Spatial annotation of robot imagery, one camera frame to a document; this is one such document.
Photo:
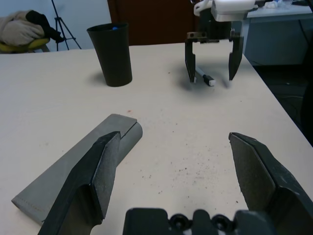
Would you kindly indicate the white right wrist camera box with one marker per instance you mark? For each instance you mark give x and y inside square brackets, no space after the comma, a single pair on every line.
[232,7]

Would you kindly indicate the black garment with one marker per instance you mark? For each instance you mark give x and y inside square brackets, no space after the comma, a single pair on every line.
[39,19]

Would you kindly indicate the dark brown wooden door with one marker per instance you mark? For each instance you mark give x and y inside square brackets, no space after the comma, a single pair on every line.
[151,22]

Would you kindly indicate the black tripod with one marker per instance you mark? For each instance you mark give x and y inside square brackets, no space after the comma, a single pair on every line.
[58,20]

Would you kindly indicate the light grey office desk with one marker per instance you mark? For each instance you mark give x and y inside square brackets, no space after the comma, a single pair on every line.
[276,36]

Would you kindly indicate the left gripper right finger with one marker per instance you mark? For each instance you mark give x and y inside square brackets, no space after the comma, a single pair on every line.
[269,183]

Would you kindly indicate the small blue object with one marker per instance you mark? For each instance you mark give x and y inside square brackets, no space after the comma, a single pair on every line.
[115,28]

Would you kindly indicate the grey glasses case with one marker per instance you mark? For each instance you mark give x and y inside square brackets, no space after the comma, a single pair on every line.
[53,176]

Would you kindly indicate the white marker pen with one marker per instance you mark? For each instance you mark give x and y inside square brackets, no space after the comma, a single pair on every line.
[207,78]

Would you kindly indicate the black plastic cup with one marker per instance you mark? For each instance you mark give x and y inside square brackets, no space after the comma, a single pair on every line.
[115,56]

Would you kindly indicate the green seat cushion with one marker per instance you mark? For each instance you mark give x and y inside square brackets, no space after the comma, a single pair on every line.
[36,43]

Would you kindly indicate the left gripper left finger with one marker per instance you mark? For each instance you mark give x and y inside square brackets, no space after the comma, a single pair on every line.
[80,191]

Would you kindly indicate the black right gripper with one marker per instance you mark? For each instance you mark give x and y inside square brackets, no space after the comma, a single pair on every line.
[215,31]

